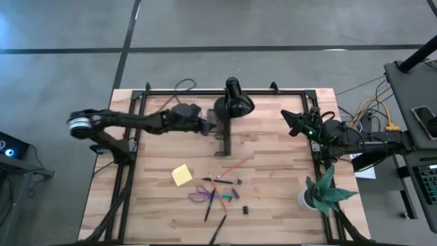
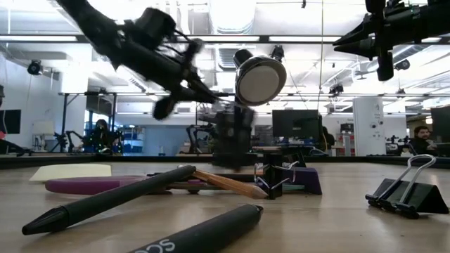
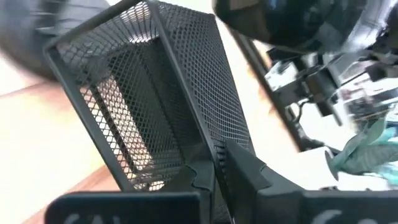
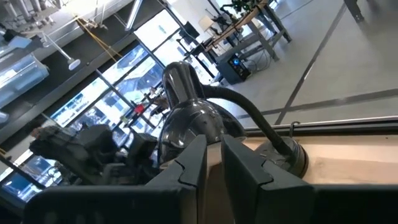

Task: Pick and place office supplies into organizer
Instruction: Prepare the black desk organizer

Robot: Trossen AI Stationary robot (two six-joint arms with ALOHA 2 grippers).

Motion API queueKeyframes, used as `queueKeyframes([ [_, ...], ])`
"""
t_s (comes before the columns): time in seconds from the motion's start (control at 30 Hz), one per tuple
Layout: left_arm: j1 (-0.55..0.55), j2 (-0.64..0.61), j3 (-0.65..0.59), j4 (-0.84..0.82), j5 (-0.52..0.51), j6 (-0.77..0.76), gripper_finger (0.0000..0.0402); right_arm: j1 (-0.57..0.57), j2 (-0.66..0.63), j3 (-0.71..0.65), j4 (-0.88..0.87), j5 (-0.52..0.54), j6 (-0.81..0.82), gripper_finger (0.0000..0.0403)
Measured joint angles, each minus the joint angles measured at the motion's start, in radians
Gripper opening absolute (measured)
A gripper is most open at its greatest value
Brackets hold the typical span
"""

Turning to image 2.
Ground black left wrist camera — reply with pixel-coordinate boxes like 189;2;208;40
132;7;177;51

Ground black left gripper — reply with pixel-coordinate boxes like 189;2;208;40
117;39;219;121

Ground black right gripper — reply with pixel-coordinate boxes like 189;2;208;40
333;0;423;82

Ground black wall screen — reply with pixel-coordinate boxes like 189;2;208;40
0;109;22;135

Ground small black binder clip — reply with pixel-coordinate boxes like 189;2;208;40
252;153;300;201

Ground white column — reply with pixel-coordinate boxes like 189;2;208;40
352;96;386;157

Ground black pen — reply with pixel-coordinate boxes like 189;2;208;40
127;204;264;253
146;171;264;183
21;164;198;236

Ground large black binder clip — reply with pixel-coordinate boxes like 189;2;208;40
365;153;450;220

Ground black ceiling beam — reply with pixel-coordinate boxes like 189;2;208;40
0;34;450;45

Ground black aluminium table frame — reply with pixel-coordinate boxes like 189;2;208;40
0;153;450;169

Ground person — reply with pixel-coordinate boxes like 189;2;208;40
89;118;115;155
409;125;439;156

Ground black metal rack frame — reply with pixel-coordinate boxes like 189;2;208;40
58;91;119;154

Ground black mesh desk organizer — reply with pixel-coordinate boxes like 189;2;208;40
210;101;258;170

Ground orange pencil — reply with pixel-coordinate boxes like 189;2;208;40
191;169;269;200

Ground yellow sticky note pad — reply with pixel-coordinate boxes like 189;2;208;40
29;163;113;183

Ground purple handled scissors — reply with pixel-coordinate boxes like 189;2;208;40
44;174;306;196

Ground black computer monitor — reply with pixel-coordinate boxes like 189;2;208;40
430;105;450;143
271;109;323;140

